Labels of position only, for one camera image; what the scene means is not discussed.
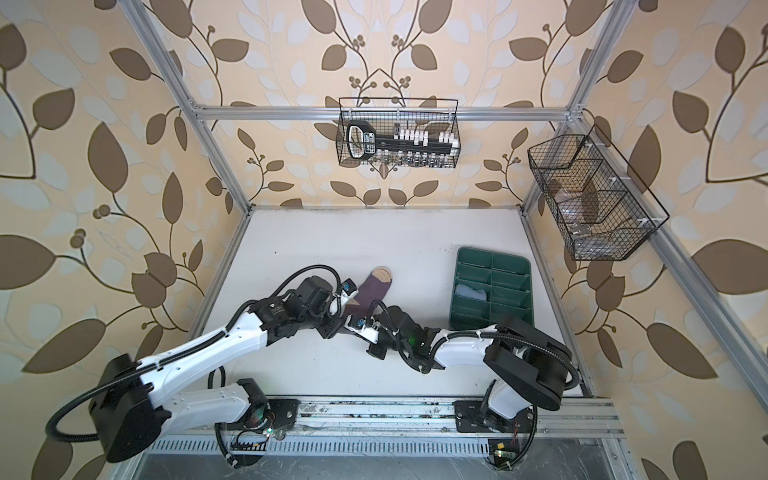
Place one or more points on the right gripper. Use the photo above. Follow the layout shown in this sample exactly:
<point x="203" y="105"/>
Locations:
<point x="376" y="351"/>

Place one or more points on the back wire basket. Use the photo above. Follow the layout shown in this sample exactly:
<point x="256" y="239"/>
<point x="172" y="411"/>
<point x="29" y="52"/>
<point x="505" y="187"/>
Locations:
<point x="415" y="111"/>

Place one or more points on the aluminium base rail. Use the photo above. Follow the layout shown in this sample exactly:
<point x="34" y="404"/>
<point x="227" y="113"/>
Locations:
<point x="397" y="426"/>

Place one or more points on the right wire basket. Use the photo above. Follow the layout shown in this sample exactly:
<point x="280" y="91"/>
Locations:
<point x="599" y="208"/>

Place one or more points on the wire basket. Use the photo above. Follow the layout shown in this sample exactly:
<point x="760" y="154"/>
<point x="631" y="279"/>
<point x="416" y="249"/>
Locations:
<point x="599" y="208"/>
<point x="415" y="111"/>

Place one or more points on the blue orange striped sock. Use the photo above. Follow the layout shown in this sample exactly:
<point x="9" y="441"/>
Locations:
<point x="467" y="291"/>

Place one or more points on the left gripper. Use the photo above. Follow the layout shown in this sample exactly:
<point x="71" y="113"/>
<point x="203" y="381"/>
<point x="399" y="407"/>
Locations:
<point x="333" y="328"/>

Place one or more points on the green divided plastic tray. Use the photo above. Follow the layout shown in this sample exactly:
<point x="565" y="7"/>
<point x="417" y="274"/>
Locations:
<point x="505" y="277"/>

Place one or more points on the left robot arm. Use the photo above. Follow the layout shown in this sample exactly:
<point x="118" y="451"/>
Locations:
<point x="138" y="401"/>

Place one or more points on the purple sock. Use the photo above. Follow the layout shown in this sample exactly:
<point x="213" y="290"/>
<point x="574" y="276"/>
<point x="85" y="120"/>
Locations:
<point x="375" y="287"/>

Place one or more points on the black socket set holder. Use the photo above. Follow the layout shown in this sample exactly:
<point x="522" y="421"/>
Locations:
<point x="397" y="142"/>

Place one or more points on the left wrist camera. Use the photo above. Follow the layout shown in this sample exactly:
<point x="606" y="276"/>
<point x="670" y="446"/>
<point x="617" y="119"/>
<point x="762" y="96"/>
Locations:
<point x="347" y="290"/>

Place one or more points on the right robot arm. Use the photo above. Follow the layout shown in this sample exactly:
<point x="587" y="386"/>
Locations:
<point x="532" y="369"/>

